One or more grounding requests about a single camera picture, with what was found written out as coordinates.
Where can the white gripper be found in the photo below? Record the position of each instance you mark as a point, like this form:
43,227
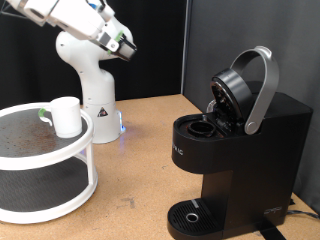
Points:
80,20

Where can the black Keurig coffee machine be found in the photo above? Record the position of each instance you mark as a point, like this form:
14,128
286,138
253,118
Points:
253,160

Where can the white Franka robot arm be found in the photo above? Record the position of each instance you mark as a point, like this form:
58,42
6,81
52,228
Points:
96,86

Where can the black curtain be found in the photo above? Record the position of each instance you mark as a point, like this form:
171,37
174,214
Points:
156,50

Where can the clear water tank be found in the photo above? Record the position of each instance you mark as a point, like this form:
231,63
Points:
210,106

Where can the white two-tier turntable shelf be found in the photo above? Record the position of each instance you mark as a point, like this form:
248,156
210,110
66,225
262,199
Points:
40,173

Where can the grey partition panel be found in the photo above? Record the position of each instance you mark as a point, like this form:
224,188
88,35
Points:
293,40

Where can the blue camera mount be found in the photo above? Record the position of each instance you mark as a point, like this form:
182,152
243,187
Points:
94,5

